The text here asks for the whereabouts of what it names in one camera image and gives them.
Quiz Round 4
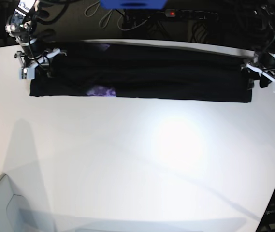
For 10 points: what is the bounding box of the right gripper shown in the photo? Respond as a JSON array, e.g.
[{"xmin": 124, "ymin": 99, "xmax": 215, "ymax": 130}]
[{"xmin": 14, "ymin": 40, "xmax": 67, "ymax": 73}]

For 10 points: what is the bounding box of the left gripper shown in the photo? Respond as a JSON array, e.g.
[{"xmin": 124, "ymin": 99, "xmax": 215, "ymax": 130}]
[{"xmin": 241, "ymin": 52, "xmax": 275, "ymax": 82}]

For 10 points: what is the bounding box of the black t-shirt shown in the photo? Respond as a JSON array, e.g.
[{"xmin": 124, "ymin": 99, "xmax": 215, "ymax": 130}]
[{"xmin": 30, "ymin": 43, "xmax": 255, "ymax": 103}]

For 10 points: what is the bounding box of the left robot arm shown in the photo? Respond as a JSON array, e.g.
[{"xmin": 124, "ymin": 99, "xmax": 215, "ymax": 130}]
[{"xmin": 242, "ymin": 0, "xmax": 275, "ymax": 92}]

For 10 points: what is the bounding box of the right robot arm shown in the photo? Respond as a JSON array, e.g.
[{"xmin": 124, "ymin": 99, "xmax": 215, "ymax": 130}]
[{"xmin": 5, "ymin": 0, "xmax": 71, "ymax": 79}]

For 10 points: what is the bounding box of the black power strip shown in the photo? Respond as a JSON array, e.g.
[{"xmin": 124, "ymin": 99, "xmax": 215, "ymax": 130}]
[{"xmin": 165, "ymin": 9, "xmax": 219, "ymax": 21}]

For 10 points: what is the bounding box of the blue box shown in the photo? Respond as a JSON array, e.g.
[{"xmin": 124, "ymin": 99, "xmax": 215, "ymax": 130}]
[{"xmin": 100, "ymin": 0, "xmax": 167, "ymax": 9}]

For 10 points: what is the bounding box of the white bin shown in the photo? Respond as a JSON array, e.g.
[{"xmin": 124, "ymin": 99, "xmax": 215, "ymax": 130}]
[{"xmin": 0, "ymin": 174, "xmax": 56, "ymax": 232}]

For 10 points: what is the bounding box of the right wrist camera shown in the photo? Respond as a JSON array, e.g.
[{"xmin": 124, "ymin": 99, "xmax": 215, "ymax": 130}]
[{"xmin": 19, "ymin": 67, "xmax": 35, "ymax": 80}]

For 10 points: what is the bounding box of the white cable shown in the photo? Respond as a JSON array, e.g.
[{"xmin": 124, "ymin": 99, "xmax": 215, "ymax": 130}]
[{"xmin": 84, "ymin": 3, "xmax": 152, "ymax": 31}]

